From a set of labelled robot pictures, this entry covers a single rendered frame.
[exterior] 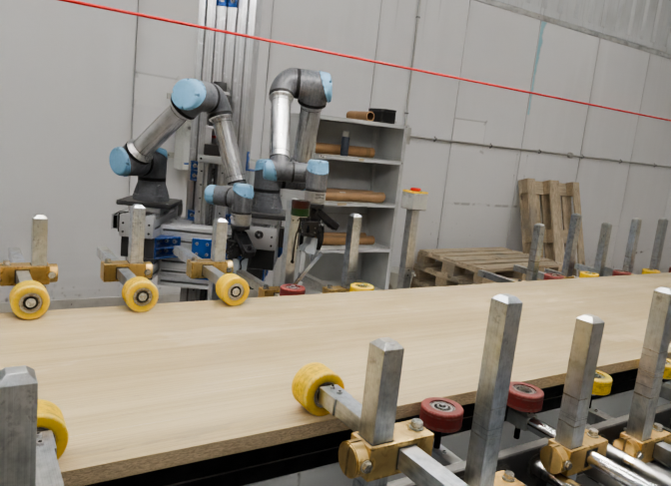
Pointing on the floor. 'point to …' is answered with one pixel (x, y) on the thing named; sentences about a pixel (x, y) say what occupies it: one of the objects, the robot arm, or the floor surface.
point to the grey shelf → (340, 165)
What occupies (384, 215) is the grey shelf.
